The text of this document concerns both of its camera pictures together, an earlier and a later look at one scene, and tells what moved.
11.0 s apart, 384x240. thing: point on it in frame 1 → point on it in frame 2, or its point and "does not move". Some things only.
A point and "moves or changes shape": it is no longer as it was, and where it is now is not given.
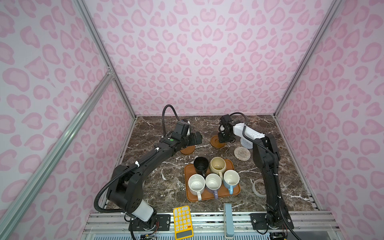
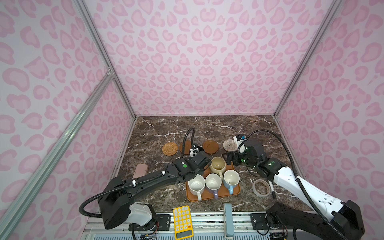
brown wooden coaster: [215, 142] → [210, 146]
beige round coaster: [242, 153] moves or changes shape
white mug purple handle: [213, 183] does not move
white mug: [196, 184] does not move
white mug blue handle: [231, 179] does not move
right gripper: [221, 140] → [235, 154]
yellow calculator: [182, 223] does not move
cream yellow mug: [217, 166] does not move
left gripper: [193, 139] → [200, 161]
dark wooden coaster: [188, 150] does not move
